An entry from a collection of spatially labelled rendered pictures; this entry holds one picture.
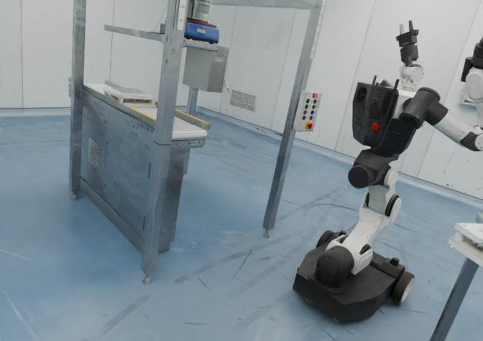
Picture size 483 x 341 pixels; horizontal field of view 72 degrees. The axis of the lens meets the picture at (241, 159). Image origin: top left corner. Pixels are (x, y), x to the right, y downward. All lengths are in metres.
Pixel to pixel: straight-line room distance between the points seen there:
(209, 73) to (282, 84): 3.98
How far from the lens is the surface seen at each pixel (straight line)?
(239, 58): 6.18
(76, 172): 2.72
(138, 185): 2.05
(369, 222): 2.13
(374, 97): 1.68
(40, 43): 5.09
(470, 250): 1.15
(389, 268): 2.26
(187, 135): 1.74
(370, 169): 1.72
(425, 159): 4.96
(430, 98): 1.61
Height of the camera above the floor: 1.24
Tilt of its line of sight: 17 degrees down
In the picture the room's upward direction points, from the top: 11 degrees clockwise
